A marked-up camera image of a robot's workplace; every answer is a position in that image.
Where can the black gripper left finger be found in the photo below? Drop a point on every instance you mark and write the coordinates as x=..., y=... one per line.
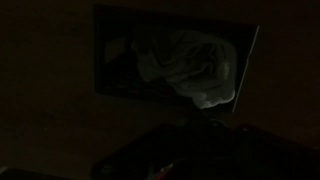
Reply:
x=160, y=153

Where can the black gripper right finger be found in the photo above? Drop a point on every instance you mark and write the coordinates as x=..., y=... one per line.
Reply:
x=253, y=153

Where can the white waffle towel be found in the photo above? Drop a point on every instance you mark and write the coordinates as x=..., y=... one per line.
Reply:
x=193, y=66

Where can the black mesh basket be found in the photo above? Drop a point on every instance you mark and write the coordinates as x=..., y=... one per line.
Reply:
x=113, y=76

